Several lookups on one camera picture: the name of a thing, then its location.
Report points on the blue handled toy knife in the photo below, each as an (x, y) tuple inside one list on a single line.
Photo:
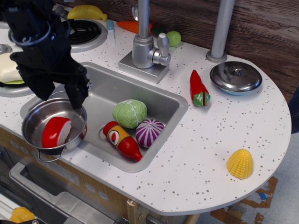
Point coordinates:
[(110, 32)]

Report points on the steel pot lid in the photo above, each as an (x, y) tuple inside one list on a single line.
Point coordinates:
[(236, 78)]

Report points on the black coil stove burner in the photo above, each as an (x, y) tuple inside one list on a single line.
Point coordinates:
[(85, 34)]

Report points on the toy oven door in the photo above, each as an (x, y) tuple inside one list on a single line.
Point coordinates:
[(55, 203)]

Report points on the yellow toy banana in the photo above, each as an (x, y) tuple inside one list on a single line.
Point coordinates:
[(87, 12)]

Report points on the grey toy sink basin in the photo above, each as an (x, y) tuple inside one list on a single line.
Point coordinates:
[(107, 90)]

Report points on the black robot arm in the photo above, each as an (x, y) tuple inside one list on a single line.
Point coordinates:
[(20, 12)]

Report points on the cream toy milk jug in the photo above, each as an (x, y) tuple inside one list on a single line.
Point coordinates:
[(8, 71)]

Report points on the light green toy plate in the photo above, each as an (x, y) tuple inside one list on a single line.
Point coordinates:
[(16, 82)]

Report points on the red toy chili pepper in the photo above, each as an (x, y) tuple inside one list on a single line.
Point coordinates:
[(199, 94)]

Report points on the silver stove knob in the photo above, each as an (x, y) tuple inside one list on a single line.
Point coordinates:
[(61, 11)]

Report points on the steel pot with handles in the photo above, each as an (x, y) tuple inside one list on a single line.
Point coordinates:
[(37, 118)]

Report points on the silver metal post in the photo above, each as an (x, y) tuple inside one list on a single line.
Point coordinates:
[(217, 53)]

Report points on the green toy cabbage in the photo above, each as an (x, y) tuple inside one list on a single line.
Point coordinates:
[(130, 113)]

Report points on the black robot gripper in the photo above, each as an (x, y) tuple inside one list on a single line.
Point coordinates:
[(46, 59)]

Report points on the yellow toy on floor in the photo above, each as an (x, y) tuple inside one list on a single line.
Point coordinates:
[(21, 214)]

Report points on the silver toy faucet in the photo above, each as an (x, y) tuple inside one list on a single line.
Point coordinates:
[(145, 60)]

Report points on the green toy lime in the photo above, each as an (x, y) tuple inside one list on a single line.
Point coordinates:
[(174, 38)]

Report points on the silver knob at left edge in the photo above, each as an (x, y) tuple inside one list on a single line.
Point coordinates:
[(4, 48)]

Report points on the front left stove burner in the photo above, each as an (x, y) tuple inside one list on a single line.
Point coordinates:
[(14, 90)]

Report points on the red toy ketchup bottle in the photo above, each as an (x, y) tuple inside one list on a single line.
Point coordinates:
[(122, 140)]

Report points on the purple toy onion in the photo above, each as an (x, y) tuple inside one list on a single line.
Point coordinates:
[(148, 131)]

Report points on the yellow toy corn piece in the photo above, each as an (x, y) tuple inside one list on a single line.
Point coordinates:
[(240, 164)]

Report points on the orange toy carrot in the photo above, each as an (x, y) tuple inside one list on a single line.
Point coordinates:
[(133, 26)]

